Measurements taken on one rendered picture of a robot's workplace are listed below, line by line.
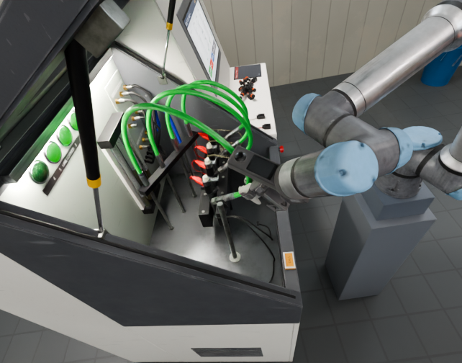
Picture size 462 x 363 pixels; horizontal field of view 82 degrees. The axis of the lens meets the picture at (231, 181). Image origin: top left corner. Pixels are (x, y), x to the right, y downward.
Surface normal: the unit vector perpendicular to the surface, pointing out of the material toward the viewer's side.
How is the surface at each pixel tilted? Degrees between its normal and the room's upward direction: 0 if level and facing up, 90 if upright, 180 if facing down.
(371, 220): 0
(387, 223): 0
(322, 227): 0
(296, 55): 90
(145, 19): 90
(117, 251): 43
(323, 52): 90
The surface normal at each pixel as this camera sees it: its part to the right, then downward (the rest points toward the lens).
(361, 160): 0.37, -0.11
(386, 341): -0.14, -0.66
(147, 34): -0.02, 0.74
